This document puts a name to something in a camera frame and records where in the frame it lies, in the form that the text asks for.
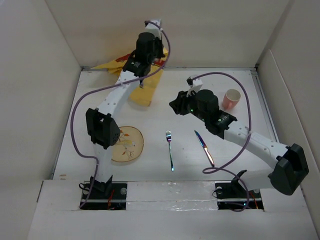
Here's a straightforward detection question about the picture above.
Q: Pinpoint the yellow vehicle print cloth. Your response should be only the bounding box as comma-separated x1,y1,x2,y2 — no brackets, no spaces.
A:
92,47,169,107

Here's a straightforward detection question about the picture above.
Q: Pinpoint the beige bird pattern plate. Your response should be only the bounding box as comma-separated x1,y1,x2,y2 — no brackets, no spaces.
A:
111,126,145,163

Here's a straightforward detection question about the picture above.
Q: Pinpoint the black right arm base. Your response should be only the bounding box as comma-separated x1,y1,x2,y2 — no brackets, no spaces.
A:
212,170,264,212

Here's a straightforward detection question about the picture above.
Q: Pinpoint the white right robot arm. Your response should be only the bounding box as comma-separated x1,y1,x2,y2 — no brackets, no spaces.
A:
169,89,309,197

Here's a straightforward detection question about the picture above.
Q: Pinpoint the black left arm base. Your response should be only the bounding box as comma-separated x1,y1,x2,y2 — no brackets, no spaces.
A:
78,177,128,211

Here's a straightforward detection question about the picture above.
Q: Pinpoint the iridescent metal fork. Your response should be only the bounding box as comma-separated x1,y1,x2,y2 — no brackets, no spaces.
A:
166,130,175,172

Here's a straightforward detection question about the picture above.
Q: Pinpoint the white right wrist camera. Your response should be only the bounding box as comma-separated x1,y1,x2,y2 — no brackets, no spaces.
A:
186,75,203,97

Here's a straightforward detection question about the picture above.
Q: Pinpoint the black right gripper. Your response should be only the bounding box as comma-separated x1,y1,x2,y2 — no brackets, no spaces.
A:
169,87,209,123

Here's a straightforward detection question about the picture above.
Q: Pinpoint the pink cup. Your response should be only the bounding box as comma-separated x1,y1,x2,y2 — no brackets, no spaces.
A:
222,89,241,110

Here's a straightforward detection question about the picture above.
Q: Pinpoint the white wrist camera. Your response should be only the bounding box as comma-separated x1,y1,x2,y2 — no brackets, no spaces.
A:
186,75,203,97
144,18,162,39

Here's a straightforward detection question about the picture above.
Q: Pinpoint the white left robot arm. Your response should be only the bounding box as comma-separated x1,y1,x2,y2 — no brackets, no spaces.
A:
85,32,165,199

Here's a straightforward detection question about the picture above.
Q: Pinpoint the iridescent metal knife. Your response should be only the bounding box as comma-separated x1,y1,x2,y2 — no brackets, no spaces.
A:
194,130,215,167

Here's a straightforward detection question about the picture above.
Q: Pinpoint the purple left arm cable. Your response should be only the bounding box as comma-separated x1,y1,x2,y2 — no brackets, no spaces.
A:
70,19,172,208

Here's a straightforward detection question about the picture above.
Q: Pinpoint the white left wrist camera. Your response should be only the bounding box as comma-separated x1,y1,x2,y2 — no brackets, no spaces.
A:
144,18,162,39

